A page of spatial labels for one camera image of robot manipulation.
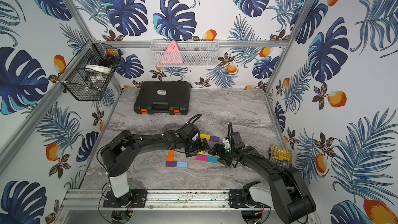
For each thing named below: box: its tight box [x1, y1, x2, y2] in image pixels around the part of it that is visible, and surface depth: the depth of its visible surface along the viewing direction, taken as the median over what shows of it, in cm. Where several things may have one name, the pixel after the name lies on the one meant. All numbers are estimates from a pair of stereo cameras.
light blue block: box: [176, 161, 189, 168], surface depth 87 cm
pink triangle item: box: [161, 40, 183, 64], surface depth 92 cm
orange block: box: [167, 149, 175, 162], surface depth 90 cm
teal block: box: [207, 155, 219, 164], surface depth 88 cm
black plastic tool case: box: [133, 80, 192, 116], surface depth 109 cm
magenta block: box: [196, 154, 208, 162], surface depth 89 cm
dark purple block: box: [165, 160, 178, 167], surface depth 87 cm
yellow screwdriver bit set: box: [268, 145, 293, 169], surface depth 88 cm
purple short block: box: [209, 135, 220, 143], surface depth 97 cm
